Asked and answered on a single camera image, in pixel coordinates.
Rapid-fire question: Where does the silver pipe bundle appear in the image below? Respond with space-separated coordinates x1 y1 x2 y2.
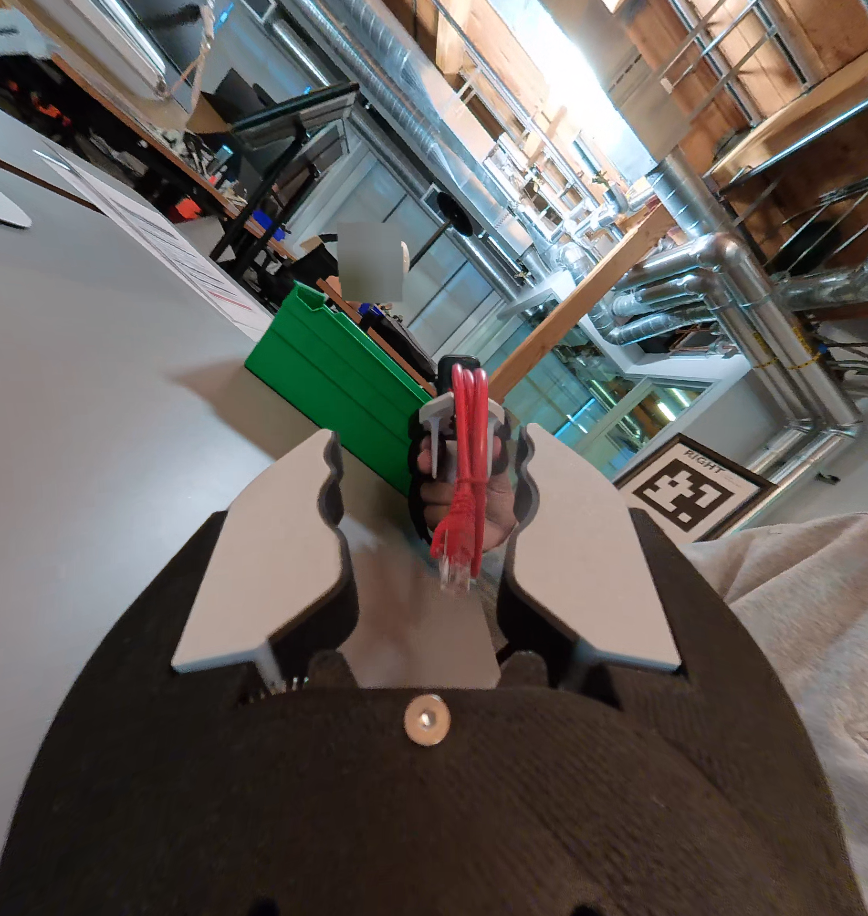
591 161 868 495

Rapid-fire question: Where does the person's grey sweater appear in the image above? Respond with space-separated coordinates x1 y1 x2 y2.
680 511 868 916

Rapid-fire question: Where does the long silver ventilation duct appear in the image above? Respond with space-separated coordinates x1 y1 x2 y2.
272 0 542 305

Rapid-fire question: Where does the green storage bin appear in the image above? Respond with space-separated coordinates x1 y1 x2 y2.
244 281 435 498

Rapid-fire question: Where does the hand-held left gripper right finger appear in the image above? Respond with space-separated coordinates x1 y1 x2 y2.
497 422 683 688

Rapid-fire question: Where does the person's right hand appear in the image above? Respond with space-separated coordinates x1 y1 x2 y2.
414 437 519 553

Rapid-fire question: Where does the black monitor on stand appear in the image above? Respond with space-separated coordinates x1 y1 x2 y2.
208 81 363 280

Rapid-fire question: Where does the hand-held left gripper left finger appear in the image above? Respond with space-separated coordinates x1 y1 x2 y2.
171 428 356 689

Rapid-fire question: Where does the black pole with round plate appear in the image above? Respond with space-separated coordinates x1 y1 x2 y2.
404 189 475 267

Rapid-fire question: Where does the red ethernet cable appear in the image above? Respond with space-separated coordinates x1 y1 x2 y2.
429 361 493 591

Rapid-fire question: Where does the printed white paper sheet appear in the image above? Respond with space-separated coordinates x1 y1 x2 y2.
34 146 276 343

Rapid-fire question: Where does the black-white marker board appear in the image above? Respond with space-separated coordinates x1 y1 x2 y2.
615 431 777 542

